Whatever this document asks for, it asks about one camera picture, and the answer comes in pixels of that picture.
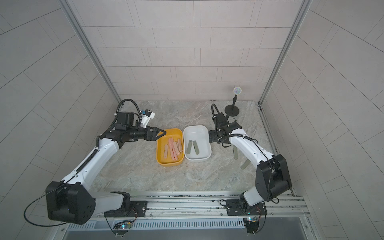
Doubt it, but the aluminium mounting rail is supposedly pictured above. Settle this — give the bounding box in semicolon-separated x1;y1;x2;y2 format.
86;191;311;221

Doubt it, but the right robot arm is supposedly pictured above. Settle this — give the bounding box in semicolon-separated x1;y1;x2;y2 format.
209;104;292;211

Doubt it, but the left circuit board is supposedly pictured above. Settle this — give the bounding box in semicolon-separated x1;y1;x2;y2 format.
114;221;134;231

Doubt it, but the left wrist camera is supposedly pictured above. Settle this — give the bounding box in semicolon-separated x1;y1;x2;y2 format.
141;110;156;129

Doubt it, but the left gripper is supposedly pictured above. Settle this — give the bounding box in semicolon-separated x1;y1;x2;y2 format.
127;124;167;142

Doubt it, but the long pink ceramic knife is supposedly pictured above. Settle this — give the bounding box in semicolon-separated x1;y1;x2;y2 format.
169;138;177;162

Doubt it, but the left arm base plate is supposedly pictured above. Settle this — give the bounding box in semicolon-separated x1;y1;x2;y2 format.
104;201;148;218

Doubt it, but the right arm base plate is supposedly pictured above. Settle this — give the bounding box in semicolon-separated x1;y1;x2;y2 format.
220;199;268;217

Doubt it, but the yellow plastic storage box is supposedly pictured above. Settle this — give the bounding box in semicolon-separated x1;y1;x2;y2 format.
157;129;185;167

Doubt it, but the white plastic storage box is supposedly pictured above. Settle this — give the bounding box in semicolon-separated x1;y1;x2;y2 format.
183;125;212;163

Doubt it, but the green knife front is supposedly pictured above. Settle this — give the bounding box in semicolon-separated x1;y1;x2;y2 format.
186;140;193;155

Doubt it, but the green knife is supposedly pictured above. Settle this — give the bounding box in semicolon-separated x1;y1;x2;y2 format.
233;147;239;160
241;159;251;170
186;140;193;155
193;141;200;155

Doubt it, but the pink fruit knife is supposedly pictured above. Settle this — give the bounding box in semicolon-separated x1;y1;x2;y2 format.
164;144;169;159

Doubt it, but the circuit board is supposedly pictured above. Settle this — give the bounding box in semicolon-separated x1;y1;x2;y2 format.
243;216;261;235
114;221;134;231

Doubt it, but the black stand with round disc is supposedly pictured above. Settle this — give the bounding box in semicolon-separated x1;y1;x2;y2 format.
225;87;242;117

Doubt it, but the right circuit board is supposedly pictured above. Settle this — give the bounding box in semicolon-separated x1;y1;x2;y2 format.
243;216;261;235

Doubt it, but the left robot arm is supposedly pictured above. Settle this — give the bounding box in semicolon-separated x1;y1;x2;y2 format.
44;99;167;226

